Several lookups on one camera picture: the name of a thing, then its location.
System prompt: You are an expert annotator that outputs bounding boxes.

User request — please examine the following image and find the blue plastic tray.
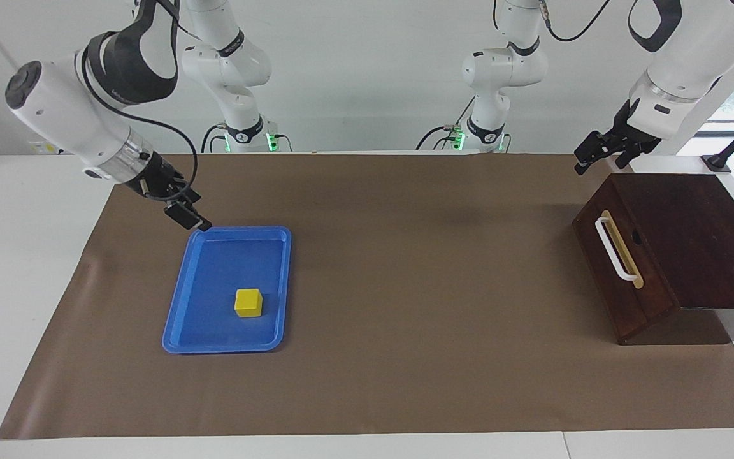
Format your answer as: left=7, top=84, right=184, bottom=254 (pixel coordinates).
left=162, top=226, right=292, bottom=355

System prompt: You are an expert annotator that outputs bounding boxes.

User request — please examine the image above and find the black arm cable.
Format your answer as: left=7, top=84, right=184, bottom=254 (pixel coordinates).
left=80, top=45, right=199, bottom=205
left=542, top=0, right=613, bottom=43

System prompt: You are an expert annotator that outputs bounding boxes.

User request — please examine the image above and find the white drawer handle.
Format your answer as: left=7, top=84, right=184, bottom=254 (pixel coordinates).
left=594, top=215, right=637, bottom=282

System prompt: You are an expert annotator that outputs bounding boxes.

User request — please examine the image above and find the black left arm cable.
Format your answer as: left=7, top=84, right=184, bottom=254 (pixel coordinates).
left=542, top=0, right=613, bottom=43

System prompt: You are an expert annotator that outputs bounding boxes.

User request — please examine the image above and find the dark wooden cabinet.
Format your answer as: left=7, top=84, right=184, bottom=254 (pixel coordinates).
left=572, top=173, right=734, bottom=346

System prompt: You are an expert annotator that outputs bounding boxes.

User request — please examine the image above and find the black base cable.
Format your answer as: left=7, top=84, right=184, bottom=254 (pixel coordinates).
left=201, top=124, right=227, bottom=154
left=417, top=96, right=476, bottom=151

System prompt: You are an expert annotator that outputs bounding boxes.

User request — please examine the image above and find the brown paper mat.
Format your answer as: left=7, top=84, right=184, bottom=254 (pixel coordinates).
left=0, top=153, right=734, bottom=441

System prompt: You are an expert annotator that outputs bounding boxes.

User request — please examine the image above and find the wooden drawer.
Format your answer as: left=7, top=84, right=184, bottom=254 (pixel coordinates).
left=574, top=180, right=679, bottom=323

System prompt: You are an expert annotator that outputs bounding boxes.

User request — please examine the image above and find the yellow cube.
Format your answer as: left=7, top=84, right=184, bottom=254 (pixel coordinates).
left=234, top=288, right=263, bottom=318

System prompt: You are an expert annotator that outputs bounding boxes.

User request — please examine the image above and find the black right base cable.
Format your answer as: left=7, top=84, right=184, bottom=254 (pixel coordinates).
left=201, top=124, right=227, bottom=154

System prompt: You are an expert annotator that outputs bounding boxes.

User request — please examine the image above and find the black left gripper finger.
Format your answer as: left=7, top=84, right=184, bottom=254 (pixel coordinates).
left=574, top=131, right=615, bottom=175
left=615, top=142, right=645, bottom=170

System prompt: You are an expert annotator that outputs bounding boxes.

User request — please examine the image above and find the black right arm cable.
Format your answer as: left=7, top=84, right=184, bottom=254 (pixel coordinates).
left=80, top=45, right=199, bottom=205

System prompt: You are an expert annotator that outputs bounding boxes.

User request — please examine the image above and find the black left base cable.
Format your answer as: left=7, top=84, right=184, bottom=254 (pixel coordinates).
left=417, top=96, right=476, bottom=151

